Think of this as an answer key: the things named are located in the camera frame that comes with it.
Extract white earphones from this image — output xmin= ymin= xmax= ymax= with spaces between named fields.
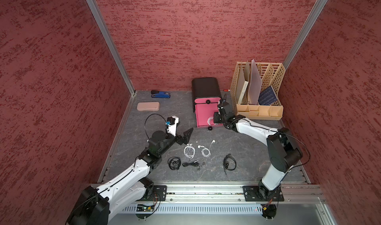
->
xmin=183 ymin=144 xmax=195 ymax=160
xmin=207 ymin=116 xmax=215 ymax=126
xmin=197 ymin=140 xmax=216 ymax=158

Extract pink drawer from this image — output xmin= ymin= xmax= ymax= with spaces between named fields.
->
xmin=195 ymin=103 xmax=219 ymax=128
xmin=194 ymin=97 xmax=221 ymax=104

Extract black earphones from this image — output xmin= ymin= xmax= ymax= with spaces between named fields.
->
xmin=223 ymin=154 xmax=237 ymax=175
xmin=167 ymin=156 xmax=182 ymax=170
xmin=182 ymin=160 xmax=205 ymax=170

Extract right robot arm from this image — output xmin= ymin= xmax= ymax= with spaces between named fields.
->
xmin=213 ymin=99 xmax=311 ymax=200

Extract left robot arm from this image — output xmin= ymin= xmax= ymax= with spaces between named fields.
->
xmin=66 ymin=128 xmax=193 ymax=225

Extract black drawer cabinet shell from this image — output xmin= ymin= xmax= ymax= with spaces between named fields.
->
xmin=191 ymin=77 xmax=222 ymax=112

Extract white booklet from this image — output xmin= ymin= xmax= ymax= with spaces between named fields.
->
xmin=236 ymin=80 xmax=249 ymax=104

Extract translucent plastic folder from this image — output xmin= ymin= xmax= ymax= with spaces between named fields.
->
xmin=248 ymin=59 xmax=262 ymax=105

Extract beige file organizer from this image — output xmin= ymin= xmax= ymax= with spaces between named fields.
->
xmin=230 ymin=62 xmax=285 ymax=121

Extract dark blue notebook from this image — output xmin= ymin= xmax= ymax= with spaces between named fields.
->
xmin=258 ymin=86 xmax=278 ymax=105

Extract pink pencil case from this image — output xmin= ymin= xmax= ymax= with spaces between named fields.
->
xmin=137 ymin=101 xmax=160 ymax=111

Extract blue stapler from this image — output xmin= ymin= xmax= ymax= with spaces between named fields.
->
xmin=151 ymin=90 xmax=171 ymax=98

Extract vented metal strip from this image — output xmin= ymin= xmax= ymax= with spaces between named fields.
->
xmin=118 ymin=205 xmax=263 ymax=214

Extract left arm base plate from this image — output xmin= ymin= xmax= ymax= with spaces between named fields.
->
xmin=142 ymin=184 xmax=167 ymax=202

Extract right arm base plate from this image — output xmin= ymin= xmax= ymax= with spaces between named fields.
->
xmin=243 ymin=185 xmax=284 ymax=203

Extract aluminium front rail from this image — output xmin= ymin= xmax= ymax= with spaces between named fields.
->
xmin=154 ymin=181 xmax=326 ymax=204

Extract right corner aluminium post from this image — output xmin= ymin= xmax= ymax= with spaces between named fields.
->
xmin=283 ymin=0 xmax=328 ymax=70

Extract corner aluminium post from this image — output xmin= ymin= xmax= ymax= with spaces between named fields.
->
xmin=283 ymin=0 xmax=328 ymax=70
xmin=86 ymin=0 xmax=136 ymax=97

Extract left corner aluminium post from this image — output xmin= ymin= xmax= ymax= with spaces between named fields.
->
xmin=86 ymin=0 xmax=136 ymax=97

